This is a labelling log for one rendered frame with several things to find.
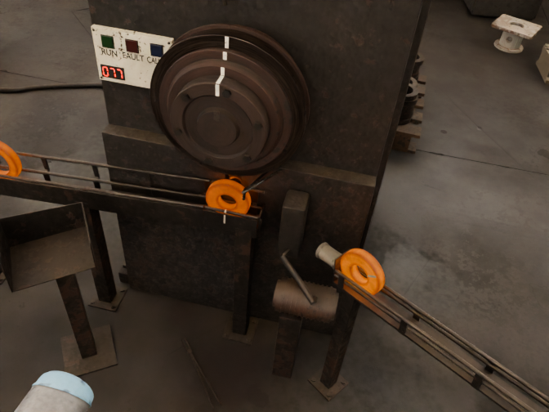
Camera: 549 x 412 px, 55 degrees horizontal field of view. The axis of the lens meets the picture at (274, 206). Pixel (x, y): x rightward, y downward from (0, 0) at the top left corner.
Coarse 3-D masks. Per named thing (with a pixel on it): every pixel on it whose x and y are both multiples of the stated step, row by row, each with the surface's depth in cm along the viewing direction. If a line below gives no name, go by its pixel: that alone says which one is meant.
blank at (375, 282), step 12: (348, 252) 165; (360, 252) 162; (348, 264) 167; (360, 264) 163; (372, 264) 159; (348, 276) 170; (360, 276) 169; (372, 276) 161; (384, 276) 161; (372, 288) 163
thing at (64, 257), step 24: (24, 216) 173; (48, 216) 177; (72, 216) 180; (0, 240) 164; (24, 240) 179; (48, 240) 181; (72, 240) 181; (0, 264) 157; (24, 264) 173; (48, 264) 173; (72, 264) 173; (24, 288) 167; (72, 288) 185; (72, 312) 193; (72, 336) 221; (96, 336) 222; (72, 360) 213; (96, 360) 213
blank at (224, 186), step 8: (216, 184) 177; (224, 184) 176; (232, 184) 176; (240, 184) 178; (208, 192) 180; (216, 192) 179; (224, 192) 178; (232, 192) 177; (240, 192) 176; (208, 200) 182; (216, 200) 181; (240, 200) 179; (248, 200) 179; (224, 208) 183; (232, 208) 183; (240, 208) 181; (248, 208) 181
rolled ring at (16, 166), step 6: (0, 144) 190; (6, 144) 191; (0, 150) 190; (6, 150) 190; (12, 150) 192; (6, 156) 191; (12, 156) 192; (12, 162) 192; (18, 162) 194; (12, 168) 195; (18, 168) 195; (6, 174) 198; (12, 174) 197; (18, 174) 198
